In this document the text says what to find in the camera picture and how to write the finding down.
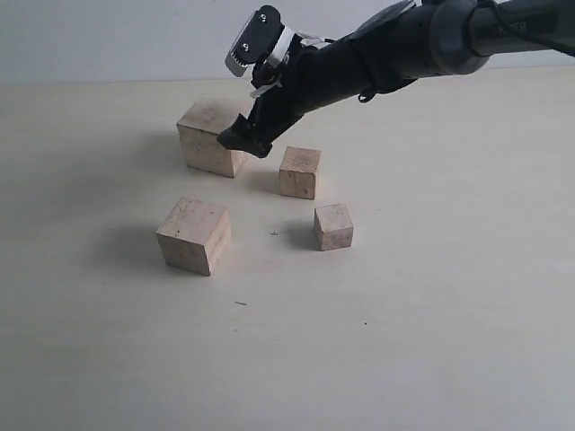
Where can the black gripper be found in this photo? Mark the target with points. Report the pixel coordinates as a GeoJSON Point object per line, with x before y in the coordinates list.
{"type": "Point", "coordinates": [315, 78]}

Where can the third largest wooden cube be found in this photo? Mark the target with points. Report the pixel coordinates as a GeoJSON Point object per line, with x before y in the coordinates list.
{"type": "Point", "coordinates": [298, 172]}

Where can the second largest wooden cube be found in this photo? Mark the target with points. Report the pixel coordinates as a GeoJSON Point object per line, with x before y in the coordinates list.
{"type": "Point", "coordinates": [194, 235]}

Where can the smallest wooden cube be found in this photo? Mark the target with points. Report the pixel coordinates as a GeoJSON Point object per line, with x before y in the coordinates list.
{"type": "Point", "coordinates": [333, 227]}

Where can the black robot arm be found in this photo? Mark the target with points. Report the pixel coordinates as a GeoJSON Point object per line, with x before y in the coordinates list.
{"type": "Point", "coordinates": [410, 40]}

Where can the black and grey wrist camera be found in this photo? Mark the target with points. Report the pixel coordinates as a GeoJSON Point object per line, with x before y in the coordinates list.
{"type": "Point", "coordinates": [263, 38]}

